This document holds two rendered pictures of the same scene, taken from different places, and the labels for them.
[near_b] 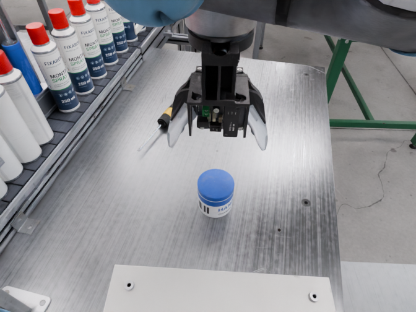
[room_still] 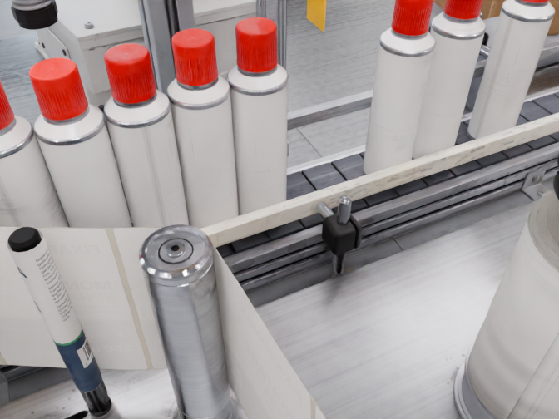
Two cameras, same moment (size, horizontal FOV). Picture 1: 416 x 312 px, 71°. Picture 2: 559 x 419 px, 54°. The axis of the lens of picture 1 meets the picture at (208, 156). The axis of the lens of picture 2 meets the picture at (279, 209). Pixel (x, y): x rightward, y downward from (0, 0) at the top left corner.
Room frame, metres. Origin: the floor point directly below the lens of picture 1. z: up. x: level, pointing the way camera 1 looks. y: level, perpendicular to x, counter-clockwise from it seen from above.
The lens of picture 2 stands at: (0.36, 0.80, 1.28)
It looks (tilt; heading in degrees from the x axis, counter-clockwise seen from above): 43 degrees down; 231
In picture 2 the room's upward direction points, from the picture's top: straight up
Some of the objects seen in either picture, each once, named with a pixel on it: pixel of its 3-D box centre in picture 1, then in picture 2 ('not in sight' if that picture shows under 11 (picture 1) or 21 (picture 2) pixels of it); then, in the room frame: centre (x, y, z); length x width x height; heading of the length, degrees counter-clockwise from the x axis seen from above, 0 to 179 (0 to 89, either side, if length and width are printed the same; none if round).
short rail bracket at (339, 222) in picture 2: not in sight; (341, 243); (0.09, 0.55, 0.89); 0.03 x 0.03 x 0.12; 77
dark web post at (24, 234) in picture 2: not in sight; (68, 336); (0.34, 0.55, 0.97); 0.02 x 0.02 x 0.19
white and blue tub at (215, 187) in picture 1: (215, 193); not in sight; (0.33, -0.01, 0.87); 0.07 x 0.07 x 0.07
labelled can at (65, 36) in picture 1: (72, 54); not in sight; (0.66, 0.33, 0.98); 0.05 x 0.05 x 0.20
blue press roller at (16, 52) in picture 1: (26, 75); not in sight; (0.56, 0.40, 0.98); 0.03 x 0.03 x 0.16
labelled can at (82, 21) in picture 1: (87, 40); not in sight; (0.73, 0.31, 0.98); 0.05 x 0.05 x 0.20
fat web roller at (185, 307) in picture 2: not in sight; (194, 348); (0.28, 0.61, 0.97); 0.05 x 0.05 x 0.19
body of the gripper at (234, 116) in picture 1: (219, 80); not in sight; (0.30, -0.01, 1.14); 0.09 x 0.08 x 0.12; 177
